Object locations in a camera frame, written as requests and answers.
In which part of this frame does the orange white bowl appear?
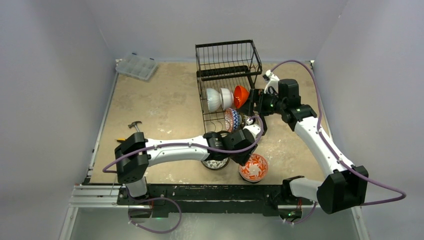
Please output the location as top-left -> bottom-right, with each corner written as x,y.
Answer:
233,85 -> 250,109

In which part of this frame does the red patterned black bowl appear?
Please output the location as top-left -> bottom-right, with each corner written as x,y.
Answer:
224,108 -> 241,133

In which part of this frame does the white ribbed bowl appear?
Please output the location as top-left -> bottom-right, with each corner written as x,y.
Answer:
206,88 -> 222,112

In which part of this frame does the black wire dish rack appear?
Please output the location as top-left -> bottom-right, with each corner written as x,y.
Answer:
195,39 -> 263,133

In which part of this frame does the red floral bowl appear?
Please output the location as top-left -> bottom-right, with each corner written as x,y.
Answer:
238,153 -> 269,184

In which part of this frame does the brown beige bowl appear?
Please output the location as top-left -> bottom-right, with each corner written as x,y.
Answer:
240,113 -> 256,128

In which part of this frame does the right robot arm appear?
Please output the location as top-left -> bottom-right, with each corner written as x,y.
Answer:
240,79 -> 369,214

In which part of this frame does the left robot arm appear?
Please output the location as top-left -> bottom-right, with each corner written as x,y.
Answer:
114,126 -> 263,205

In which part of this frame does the grey floral black bowl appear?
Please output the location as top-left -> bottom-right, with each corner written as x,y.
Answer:
201,158 -> 230,171

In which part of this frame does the small hammer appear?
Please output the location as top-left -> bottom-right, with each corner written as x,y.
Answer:
128,120 -> 142,133

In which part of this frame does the clear plastic organizer box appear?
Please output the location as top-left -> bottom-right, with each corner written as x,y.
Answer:
115,53 -> 158,82

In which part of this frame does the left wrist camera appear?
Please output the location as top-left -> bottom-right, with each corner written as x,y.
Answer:
243,120 -> 263,139

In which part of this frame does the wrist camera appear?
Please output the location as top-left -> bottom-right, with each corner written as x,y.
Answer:
243,120 -> 263,139
262,70 -> 280,94

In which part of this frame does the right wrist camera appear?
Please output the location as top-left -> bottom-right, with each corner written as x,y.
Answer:
262,70 -> 280,94

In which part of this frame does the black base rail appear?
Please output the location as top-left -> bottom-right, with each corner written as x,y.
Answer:
117,183 -> 313,218

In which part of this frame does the aluminium frame rail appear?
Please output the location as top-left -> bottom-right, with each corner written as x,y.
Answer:
65,182 -> 366,226

